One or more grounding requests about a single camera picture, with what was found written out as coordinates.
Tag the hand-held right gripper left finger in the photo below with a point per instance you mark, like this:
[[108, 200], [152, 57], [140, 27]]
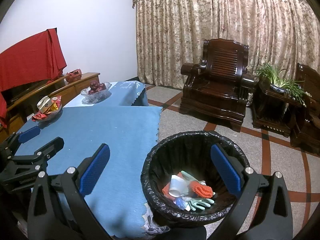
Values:
[[96, 172]]

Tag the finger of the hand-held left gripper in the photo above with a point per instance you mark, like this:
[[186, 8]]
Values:
[[53, 145], [30, 133]]

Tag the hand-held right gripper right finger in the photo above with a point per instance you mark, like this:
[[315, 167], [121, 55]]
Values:
[[226, 172]]

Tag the orange knitted scrubber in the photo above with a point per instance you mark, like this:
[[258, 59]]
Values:
[[201, 190]]

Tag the black lined trash bin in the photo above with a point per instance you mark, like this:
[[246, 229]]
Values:
[[190, 152]]

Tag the red plastic bag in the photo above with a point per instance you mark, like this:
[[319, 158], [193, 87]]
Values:
[[166, 189]]

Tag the red candy wrapper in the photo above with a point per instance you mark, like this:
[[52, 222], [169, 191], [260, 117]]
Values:
[[39, 116]]

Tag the glass snack bowl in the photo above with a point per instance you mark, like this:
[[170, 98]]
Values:
[[51, 116]]

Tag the beige patterned paper box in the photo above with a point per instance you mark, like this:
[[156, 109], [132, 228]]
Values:
[[45, 104]]

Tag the yellow snack packet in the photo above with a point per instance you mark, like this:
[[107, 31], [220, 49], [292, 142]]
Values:
[[53, 109]]

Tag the black television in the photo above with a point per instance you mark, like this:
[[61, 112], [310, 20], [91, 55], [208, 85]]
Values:
[[25, 92]]

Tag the red snack packet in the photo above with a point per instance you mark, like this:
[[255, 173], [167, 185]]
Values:
[[57, 100]]

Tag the wooden cabinet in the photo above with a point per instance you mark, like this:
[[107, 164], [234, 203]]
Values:
[[72, 92]]

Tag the glass fruit bowl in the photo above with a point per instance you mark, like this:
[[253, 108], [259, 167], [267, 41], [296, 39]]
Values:
[[96, 96]]

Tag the dark red apple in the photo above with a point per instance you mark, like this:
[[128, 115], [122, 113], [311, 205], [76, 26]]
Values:
[[94, 83], [101, 86], [91, 91]]

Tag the dark wooden side table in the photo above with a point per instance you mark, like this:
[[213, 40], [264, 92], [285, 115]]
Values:
[[270, 115]]

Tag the red basket on cabinet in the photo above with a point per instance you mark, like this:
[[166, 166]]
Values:
[[73, 75]]

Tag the red cloth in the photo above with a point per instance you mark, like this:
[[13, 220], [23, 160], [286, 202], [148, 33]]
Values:
[[30, 57]]

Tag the floral white table cover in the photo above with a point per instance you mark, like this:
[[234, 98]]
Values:
[[155, 226]]

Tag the light blue patterned tablecloth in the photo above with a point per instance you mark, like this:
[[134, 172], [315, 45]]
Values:
[[127, 92]]

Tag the dark wooden armchair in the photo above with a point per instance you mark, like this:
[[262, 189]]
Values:
[[308, 100], [220, 65]]

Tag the green potted plant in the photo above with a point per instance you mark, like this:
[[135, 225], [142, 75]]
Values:
[[275, 76]]

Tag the beige patterned curtain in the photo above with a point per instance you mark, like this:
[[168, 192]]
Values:
[[187, 30]]

